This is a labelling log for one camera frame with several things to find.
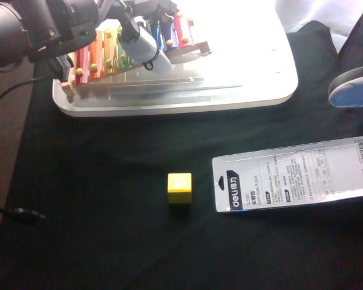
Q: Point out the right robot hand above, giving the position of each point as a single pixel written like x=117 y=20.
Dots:
x=354 y=90

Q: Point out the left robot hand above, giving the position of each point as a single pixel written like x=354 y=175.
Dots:
x=142 y=45

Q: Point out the rainbow wooden xylophone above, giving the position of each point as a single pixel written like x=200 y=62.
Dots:
x=93 y=57

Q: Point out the silver pliers blister package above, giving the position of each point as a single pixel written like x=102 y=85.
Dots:
x=290 y=178

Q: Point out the white plastic lid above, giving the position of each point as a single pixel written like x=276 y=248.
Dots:
x=245 y=60

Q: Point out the black table cloth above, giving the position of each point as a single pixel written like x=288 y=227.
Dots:
x=109 y=151

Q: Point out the yellow cube block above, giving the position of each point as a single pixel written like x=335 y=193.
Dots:
x=179 y=188

